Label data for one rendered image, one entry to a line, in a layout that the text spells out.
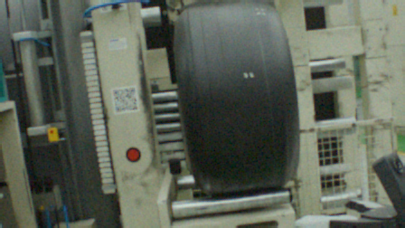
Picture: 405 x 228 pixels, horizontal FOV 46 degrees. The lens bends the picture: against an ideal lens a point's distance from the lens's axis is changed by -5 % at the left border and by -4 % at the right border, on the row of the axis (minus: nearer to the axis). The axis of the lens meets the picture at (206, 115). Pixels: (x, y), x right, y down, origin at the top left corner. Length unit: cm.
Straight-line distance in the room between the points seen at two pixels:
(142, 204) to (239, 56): 54
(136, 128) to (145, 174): 13
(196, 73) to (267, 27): 22
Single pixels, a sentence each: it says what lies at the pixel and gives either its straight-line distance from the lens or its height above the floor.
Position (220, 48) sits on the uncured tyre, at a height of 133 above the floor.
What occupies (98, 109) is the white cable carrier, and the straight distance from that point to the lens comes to 146.
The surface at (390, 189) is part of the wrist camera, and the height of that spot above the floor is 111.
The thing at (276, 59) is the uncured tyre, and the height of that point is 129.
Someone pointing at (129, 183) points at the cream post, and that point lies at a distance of 147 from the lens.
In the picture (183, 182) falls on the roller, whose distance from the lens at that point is 167.
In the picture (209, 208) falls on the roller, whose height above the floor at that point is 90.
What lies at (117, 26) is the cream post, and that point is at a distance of 143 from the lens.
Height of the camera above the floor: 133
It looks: 7 degrees down
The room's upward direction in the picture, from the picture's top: 7 degrees counter-clockwise
